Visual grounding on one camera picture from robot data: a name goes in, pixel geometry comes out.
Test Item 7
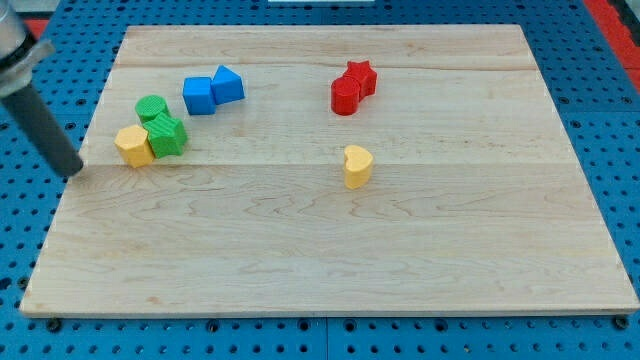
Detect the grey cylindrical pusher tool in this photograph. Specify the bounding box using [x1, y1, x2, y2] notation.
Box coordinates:
[1, 83, 84, 177]

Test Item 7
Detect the yellow hexagon block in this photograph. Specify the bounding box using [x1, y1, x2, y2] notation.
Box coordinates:
[114, 125, 155, 168]

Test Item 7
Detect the light wooden board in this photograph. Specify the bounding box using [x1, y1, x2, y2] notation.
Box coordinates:
[20, 25, 639, 319]

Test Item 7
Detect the green cylinder block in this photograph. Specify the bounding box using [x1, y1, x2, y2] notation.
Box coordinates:
[134, 94, 170, 123]

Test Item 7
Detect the green star block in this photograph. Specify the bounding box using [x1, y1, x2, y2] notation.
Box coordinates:
[143, 113, 188, 158]

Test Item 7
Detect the blue cube block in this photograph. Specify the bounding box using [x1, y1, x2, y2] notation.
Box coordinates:
[182, 77, 216, 115]

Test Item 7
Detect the blue triangle block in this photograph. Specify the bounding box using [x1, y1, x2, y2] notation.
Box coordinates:
[211, 65, 245, 105]

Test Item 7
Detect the red cylinder block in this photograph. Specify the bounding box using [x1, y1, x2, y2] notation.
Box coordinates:
[331, 76, 361, 116]

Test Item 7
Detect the red star block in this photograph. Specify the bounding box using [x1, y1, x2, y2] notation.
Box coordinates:
[343, 60, 378, 100]

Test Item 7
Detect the yellow heart block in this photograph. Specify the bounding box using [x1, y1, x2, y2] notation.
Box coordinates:
[343, 145, 374, 189]

